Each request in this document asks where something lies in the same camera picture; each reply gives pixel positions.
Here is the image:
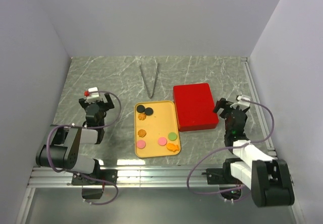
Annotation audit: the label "black sandwich cookie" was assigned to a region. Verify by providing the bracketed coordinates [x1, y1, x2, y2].
[144, 107, 153, 116]
[136, 104, 145, 113]

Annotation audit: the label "yellow cookie tray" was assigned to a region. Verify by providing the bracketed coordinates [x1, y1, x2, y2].
[134, 100, 181, 158]

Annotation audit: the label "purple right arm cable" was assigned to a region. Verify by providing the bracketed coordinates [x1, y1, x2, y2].
[186, 101, 275, 202]

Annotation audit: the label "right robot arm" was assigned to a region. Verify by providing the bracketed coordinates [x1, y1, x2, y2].
[213, 95, 295, 207]

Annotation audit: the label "red cookie box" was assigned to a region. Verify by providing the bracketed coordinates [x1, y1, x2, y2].
[178, 122, 218, 132]

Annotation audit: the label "small flower butter cookie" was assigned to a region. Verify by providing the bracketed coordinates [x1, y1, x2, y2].
[138, 113, 146, 121]

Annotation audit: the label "aluminium table rail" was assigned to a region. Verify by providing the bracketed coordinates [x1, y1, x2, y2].
[27, 165, 193, 188]

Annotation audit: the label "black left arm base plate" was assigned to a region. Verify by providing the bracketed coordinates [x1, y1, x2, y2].
[71, 169, 118, 186]

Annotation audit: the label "orange fish cookie under stack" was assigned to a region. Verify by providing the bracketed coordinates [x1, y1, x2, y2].
[166, 143, 180, 152]

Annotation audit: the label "pink sandwich cookie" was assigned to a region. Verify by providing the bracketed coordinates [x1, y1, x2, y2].
[136, 140, 146, 149]
[157, 137, 168, 146]

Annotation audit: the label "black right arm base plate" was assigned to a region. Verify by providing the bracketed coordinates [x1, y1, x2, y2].
[202, 168, 252, 187]

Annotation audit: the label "white red left wrist camera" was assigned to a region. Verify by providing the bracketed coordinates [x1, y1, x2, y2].
[84, 87, 101, 103]

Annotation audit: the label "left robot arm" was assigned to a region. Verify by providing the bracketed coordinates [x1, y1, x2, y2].
[35, 90, 116, 185]

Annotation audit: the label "steel tongs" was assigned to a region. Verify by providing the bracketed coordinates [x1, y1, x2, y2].
[138, 62, 160, 99]

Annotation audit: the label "red box lid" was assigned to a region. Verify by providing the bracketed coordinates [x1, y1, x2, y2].
[173, 83, 219, 125]

